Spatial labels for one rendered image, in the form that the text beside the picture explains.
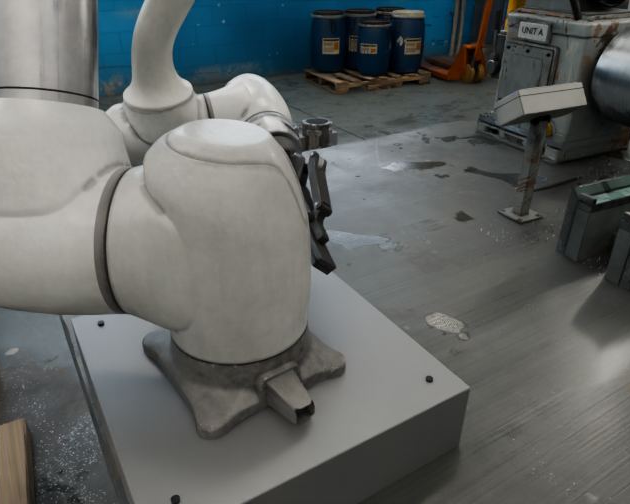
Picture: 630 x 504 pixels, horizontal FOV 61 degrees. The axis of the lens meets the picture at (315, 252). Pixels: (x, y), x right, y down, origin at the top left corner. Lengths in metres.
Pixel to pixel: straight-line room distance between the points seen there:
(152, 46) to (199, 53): 5.52
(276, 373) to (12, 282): 0.27
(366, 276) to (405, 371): 0.37
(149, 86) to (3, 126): 0.31
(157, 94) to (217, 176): 0.38
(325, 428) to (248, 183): 0.26
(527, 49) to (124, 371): 1.35
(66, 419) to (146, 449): 1.40
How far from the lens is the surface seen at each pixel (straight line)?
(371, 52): 5.99
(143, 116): 0.83
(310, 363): 0.60
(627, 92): 1.50
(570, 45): 1.59
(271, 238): 0.48
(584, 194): 1.08
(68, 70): 0.59
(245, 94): 0.86
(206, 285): 0.49
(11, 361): 2.28
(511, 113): 1.13
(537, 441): 0.73
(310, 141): 3.50
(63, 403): 2.03
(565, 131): 1.61
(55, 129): 0.55
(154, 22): 0.80
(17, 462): 1.79
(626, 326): 0.98
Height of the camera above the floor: 1.31
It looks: 30 degrees down
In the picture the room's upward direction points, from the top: straight up
